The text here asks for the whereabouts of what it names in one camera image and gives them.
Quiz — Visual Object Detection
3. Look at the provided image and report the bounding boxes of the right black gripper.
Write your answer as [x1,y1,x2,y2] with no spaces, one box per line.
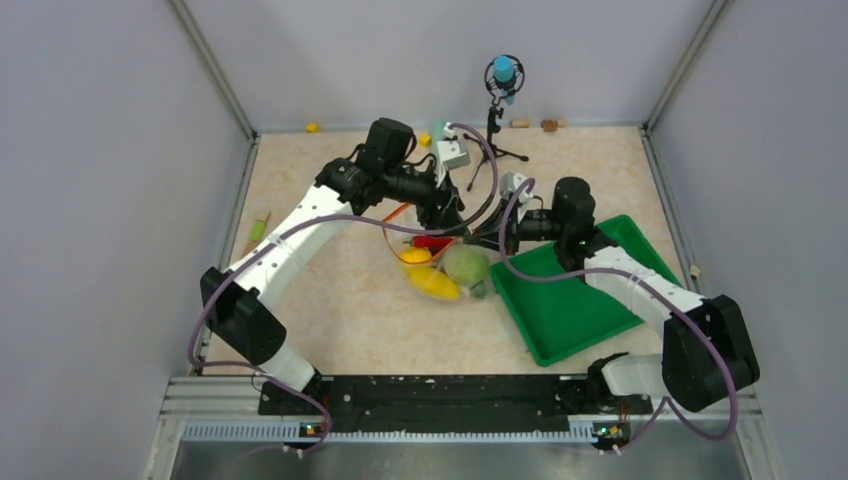
[464,198,569,256]

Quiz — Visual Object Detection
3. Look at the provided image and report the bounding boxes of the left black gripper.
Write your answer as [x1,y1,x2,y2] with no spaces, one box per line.
[384,160,471,237]

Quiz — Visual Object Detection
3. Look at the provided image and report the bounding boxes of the green cabbage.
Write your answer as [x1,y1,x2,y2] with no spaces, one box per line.
[442,244,490,287]

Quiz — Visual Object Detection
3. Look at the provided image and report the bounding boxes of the red chili pepper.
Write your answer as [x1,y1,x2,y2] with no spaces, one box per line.
[408,235,454,254]

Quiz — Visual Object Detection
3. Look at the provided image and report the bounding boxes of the clear zip bag orange zipper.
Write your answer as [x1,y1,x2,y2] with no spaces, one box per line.
[382,228,494,302]

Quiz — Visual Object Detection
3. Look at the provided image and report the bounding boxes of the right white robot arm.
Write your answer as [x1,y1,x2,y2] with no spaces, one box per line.
[472,173,761,412]

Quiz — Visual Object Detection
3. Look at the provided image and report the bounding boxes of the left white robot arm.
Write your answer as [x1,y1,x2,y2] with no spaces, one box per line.
[201,118,470,414]

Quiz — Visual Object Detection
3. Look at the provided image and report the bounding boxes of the teal plastic tube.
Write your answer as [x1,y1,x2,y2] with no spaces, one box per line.
[430,119,446,138]

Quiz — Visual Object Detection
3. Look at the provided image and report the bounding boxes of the green plastic tray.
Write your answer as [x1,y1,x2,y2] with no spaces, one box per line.
[490,214,682,367]

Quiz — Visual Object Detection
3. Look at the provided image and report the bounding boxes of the brown wooden pieces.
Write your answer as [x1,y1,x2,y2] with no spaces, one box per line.
[540,118,568,133]

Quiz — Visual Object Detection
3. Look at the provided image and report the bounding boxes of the blue microphone on tripod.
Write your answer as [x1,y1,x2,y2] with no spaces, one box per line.
[463,54,529,191]

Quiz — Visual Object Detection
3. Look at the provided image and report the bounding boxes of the wooden stick green block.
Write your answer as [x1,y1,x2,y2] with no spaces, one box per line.
[242,210,272,255]

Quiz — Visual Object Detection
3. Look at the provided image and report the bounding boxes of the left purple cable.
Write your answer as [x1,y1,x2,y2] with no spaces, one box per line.
[186,121,501,455]

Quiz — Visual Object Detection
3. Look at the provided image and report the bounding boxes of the purple cable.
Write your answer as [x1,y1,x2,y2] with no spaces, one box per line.
[186,121,501,455]
[498,177,741,444]

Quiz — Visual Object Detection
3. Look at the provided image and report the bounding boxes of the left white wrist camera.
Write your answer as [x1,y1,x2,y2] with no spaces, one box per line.
[430,125,471,186]

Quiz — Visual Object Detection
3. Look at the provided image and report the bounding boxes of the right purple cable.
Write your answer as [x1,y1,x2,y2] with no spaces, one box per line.
[498,177,741,444]

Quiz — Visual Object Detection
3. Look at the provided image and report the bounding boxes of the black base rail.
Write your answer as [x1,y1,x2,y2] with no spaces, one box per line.
[258,374,653,434]

